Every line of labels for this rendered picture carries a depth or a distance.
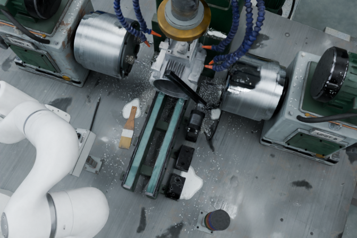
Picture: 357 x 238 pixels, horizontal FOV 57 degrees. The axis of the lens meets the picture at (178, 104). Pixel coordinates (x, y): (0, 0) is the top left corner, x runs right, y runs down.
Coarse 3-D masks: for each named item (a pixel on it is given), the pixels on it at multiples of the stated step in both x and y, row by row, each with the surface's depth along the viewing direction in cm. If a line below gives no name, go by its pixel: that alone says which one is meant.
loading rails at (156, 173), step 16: (160, 96) 144; (160, 112) 148; (176, 112) 142; (144, 128) 139; (160, 128) 147; (176, 128) 138; (144, 144) 137; (144, 160) 145; (160, 160) 134; (128, 176) 132; (160, 176) 131; (160, 192) 139
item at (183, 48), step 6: (174, 42) 131; (180, 42) 130; (186, 42) 130; (192, 42) 131; (198, 42) 133; (168, 48) 128; (174, 48) 130; (180, 48) 128; (186, 48) 130; (192, 48) 130; (168, 54) 126; (180, 54) 129; (192, 54) 127; (174, 60) 129; (180, 60) 127; (186, 60) 126; (192, 60) 132; (186, 66) 131
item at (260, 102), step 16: (240, 64) 123; (256, 64) 123; (272, 64) 125; (240, 80) 121; (256, 80) 121; (272, 80) 121; (224, 96) 125; (240, 96) 123; (256, 96) 122; (272, 96) 121; (240, 112) 128; (256, 112) 125; (272, 112) 125
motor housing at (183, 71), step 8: (160, 56) 135; (168, 64) 131; (176, 64) 129; (192, 64) 133; (200, 64) 134; (152, 72) 133; (160, 72) 131; (176, 72) 129; (184, 72) 130; (192, 72) 132; (200, 72) 137; (152, 80) 134; (160, 80) 141; (168, 80) 144; (184, 80) 130; (160, 88) 141; (168, 88) 143; (176, 88) 143; (192, 88) 131; (176, 96) 142; (184, 96) 139
